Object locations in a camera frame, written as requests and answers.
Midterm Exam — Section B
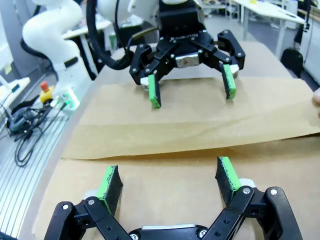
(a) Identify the white shelf board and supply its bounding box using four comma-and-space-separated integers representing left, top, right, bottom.
0, 76, 31, 106

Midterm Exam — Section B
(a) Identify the black bag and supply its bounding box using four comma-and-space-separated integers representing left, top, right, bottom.
279, 47, 305, 79

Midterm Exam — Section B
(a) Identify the white device with green light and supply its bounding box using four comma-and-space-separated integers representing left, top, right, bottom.
53, 87, 81, 116

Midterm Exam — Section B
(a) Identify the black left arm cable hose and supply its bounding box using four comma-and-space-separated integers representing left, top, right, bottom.
86, 0, 161, 72

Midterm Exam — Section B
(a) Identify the large cardboard packing box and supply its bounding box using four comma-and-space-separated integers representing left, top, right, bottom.
32, 76, 320, 240

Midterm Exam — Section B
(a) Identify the white table with centre leg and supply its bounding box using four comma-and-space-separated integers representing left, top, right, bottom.
234, 0, 309, 42

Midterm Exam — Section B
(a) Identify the black cable bundle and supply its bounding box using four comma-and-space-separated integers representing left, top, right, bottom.
0, 98, 70, 168

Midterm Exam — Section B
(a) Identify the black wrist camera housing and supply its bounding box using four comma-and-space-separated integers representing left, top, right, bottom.
158, 4, 201, 33

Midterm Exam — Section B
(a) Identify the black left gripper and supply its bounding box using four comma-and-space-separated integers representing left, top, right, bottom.
128, 29, 247, 110

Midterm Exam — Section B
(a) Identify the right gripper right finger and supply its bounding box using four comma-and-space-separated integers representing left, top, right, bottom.
208, 156, 301, 240

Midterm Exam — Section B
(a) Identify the person right hand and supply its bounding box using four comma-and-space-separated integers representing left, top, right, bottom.
311, 88, 320, 108

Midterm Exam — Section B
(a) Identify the yellow emergency stop button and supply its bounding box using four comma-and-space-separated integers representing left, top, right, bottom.
39, 81, 56, 104

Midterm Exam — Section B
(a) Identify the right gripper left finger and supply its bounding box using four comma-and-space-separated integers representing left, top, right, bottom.
37, 164, 131, 240

